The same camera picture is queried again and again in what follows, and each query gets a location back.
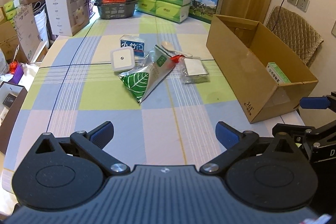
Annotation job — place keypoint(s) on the brown cardboard box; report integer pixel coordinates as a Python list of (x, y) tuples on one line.
[(242, 49)]

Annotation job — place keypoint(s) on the purple box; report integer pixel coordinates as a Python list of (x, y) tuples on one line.
[(90, 8)]

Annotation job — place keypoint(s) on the checked table cloth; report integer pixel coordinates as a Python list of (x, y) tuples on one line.
[(76, 89)]

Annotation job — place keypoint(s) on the red snack packet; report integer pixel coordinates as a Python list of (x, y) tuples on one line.
[(176, 58)]

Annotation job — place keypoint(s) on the beige plastic spoon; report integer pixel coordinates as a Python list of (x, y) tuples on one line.
[(170, 47)]

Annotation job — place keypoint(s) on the wall power socket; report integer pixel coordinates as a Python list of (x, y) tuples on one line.
[(300, 4)]

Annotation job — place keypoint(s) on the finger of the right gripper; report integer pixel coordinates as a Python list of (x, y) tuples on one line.
[(322, 102), (300, 134)]

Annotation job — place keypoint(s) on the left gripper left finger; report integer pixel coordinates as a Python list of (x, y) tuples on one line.
[(90, 146)]

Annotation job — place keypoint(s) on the green white medicine box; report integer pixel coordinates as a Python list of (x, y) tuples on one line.
[(277, 74)]

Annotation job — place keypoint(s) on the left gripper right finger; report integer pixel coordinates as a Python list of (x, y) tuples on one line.
[(237, 145)]

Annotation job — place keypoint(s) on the clear bag with white pad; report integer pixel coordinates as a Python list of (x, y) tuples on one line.
[(192, 71)]

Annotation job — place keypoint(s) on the green blue milk box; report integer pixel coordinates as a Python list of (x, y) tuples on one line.
[(204, 10)]

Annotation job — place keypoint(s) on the blue white small box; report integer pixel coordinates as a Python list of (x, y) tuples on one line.
[(136, 43)]

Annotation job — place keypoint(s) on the brown cardboard piece with hole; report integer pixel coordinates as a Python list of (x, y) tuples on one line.
[(27, 31)]

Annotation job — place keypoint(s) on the white appliance box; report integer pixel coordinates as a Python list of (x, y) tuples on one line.
[(67, 17)]

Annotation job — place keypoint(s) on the green leaf foil pouch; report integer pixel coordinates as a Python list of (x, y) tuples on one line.
[(141, 80)]

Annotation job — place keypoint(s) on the white square night light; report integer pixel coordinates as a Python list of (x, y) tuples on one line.
[(122, 59)]

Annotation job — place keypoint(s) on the dark brown open gift box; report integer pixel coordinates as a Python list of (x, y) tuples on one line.
[(12, 98)]

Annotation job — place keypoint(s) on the quilted beige chair cover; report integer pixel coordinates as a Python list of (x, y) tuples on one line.
[(296, 33)]

